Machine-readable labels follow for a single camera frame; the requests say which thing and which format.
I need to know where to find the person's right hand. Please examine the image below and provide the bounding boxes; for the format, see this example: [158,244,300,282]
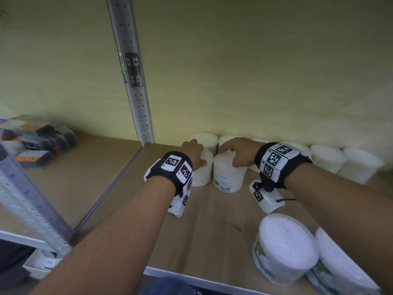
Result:
[218,137,265,168]

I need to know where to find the person's left hand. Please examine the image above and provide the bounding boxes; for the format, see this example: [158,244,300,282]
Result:
[180,139,208,172]

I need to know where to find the grey metal shelf wooden boards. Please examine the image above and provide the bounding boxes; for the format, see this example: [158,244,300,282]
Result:
[0,0,393,295]

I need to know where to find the group of white cotton-swab tubs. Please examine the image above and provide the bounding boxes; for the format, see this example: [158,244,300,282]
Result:
[190,132,385,185]

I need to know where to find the person's right forearm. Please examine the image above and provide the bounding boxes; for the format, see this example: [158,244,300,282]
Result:
[284,162,393,295]

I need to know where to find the person's left forearm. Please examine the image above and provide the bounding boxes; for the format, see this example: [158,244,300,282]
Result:
[30,176,177,295]

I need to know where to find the person's left leg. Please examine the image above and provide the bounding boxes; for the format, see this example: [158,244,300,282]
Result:
[140,276,197,295]

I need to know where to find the black left wristband with markers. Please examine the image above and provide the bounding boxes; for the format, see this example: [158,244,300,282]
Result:
[143,151,194,197]

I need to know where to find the black wristband with markers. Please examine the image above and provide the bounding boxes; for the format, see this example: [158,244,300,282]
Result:
[254,141,313,193]
[143,151,194,197]

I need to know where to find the black right wristband with markers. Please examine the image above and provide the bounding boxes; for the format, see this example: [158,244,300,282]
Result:
[254,141,313,193]

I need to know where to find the black marker tag plate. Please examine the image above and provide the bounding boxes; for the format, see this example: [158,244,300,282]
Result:
[124,52,145,88]

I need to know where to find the dark small pouch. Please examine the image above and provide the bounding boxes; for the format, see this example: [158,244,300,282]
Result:
[0,115,78,169]

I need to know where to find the white device in tray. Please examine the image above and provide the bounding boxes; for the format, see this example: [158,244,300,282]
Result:
[23,248,62,280]

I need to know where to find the dark cloth bag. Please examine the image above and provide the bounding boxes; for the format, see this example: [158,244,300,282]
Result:
[0,239,36,289]

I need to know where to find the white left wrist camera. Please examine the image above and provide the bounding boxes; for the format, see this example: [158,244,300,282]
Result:
[167,188,192,218]

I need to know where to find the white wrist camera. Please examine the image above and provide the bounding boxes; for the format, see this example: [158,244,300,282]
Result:
[249,179,286,215]
[167,188,192,218]

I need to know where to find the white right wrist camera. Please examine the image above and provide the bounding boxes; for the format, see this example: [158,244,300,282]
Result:
[249,179,286,215]

